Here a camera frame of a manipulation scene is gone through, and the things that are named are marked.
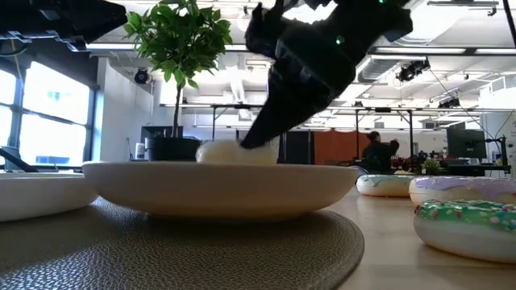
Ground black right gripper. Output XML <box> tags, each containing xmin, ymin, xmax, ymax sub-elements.
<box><xmin>240</xmin><ymin>0</ymin><xmax>358</xmax><ymax>150</ymax></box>

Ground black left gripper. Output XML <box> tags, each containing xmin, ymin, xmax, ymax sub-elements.
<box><xmin>0</xmin><ymin>0</ymin><xmax>128</xmax><ymax>53</ymax></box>

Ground mint frosted donut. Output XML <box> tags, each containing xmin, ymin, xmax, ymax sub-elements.
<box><xmin>356</xmin><ymin>173</ymin><xmax>417</xmax><ymax>198</ymax></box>

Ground purple frosted donut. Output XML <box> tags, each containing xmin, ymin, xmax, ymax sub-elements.
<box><xmin>408</xmin><ymin>176</ymin><xmax>516</xmax><ymax>206</ymax></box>

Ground green frosted sprinkle donut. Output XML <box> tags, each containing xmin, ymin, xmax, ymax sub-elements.
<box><xmin>413</xmin><ymin>199</ymin><xmax>516</xmax><ymax>265</ymax></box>

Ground orange partition panel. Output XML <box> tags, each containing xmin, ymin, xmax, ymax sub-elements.
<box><xmin>314</xmin><ymin>130</ymin><xmax>372</xmax><ymax>166</ymax></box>

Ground person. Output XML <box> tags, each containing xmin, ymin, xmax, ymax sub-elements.
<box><xmin>360</xmin><ymin>130</ymin><xmax>401</xmax><ymax>175</ymax></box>

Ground large window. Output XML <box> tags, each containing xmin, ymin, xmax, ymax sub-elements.
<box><xmin>0</xmin><ymin>60</ymin><xmax>100</xmax><ymax>171</ymax></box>

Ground black ceiling spotlight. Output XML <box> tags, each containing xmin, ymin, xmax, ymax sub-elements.
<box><xmin>133</xmin><ymin>67</ymin><xmax>151</xmax><ymax>85</ymax></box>

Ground large cream bowl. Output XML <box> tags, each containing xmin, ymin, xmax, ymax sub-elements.
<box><xmin>81</xmin><ymin>160</ymin><xmax>360</xmax><ymax>222</ymax></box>

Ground black plant pot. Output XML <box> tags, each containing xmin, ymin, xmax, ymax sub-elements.
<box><xmin>144</xmin><ymin>135</ymin><xmax>202</xmax><ymax>163</ymax></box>

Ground small green leafy tree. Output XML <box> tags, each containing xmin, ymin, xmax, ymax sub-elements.
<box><xmin>122</xmin><ymin>0</ymin><xmax>234</xmax><ymax>139</ymax></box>

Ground dark monitor behind tree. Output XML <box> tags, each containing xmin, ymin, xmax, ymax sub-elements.
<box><xmin>140</xmin><ymin>125</ymin><xmax>185</xmax><ymax>140</ymax></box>

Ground small green desk plant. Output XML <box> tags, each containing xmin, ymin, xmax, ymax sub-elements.
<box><xmin>420</xmin><ymin>157</ymin><xmax>443</xmax><ymax>176</ymax></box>

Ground black computer monitor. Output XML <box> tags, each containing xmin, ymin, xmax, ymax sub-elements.
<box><xmin>446</xmin><ymin>128</ymin><xmax>488</xmax><ymax>160</ymax></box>

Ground white shallow bowl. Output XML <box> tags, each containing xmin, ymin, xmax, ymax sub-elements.
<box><xmin>0</xmin><ymin>171</ymin><xmax>99</xmax><ymax>224</ymax></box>

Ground dark office desk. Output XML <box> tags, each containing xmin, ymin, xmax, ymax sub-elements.
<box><xmin>442</xmin><ymin>164</ymin><xmax>512</xmax><ymax>178</ymax></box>

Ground round grey woven placemat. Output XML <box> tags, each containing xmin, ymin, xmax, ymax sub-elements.
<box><xmin>0</xmin><ymin>196</ymin><xmax>366</xmax><ymax>290</ymax></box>

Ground silver ventilation duct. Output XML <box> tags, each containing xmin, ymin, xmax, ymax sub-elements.
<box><xmin>356</xmin><ymin>34</ymin><xmax>428</xmax><ymax>85</ymax></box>

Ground black metal frame rack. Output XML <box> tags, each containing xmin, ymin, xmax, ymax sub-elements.
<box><xmin>210</xmin><ymin>103</ymin><xmax>417</xmax><ymax>172</ymax></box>

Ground black ceiling camera cluster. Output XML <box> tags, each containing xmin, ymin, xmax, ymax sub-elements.
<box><xmin>395</xmin><ymin>58</ymin><xmax>431</xmax><ymax>84</ymax></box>
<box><xmin>437</xmin><ymin>97</ymin><xmax>462</xmax><ymax>110</ymax></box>

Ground long ceiling light rail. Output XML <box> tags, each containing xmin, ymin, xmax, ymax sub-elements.
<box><xmin>85</xmin><ymin>42</ymin><xmax>516</xmax><ymax>56</ymax></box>

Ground black hanging cable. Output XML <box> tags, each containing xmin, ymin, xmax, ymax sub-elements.
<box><xmin>501</xmin><ymin>0</ymin><xmax>516</xmax><ymax>48</ymax></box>

